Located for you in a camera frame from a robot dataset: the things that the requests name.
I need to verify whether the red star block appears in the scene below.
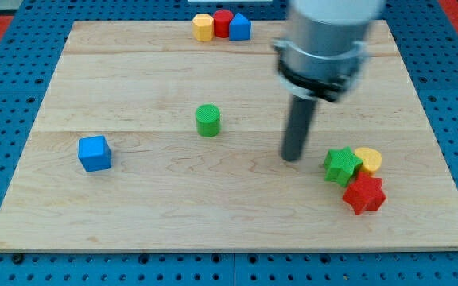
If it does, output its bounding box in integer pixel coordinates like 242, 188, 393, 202
342, 172, 386, 215

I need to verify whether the wooden board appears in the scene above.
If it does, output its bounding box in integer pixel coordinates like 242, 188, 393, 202
0, 21, 458, 253

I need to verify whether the green cylinder block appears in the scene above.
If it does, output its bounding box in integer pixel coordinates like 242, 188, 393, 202
195, 104, 221, 137

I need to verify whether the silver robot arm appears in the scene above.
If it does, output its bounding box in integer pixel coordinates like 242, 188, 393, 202
273, 0, 385, 102

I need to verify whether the blue pentagon block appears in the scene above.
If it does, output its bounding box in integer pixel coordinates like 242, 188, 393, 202
229, 13, 252, 41

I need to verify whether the red cylinder block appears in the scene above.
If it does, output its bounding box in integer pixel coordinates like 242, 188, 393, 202
213, 10, 234, 38

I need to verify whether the blue cube block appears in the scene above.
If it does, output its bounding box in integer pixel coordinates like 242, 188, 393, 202
78, 135, 112, 172

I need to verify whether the yellow heart block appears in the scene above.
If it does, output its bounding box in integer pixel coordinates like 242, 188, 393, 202
354, 147, 382, 175

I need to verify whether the yellow hexagon block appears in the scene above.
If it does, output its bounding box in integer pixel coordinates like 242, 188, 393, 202
192, 14, 214, 42

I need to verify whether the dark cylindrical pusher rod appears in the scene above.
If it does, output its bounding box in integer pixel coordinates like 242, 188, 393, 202
281, 95, 317, 162

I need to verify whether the green star block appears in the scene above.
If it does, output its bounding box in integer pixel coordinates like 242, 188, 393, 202
324, 147, 363, 187

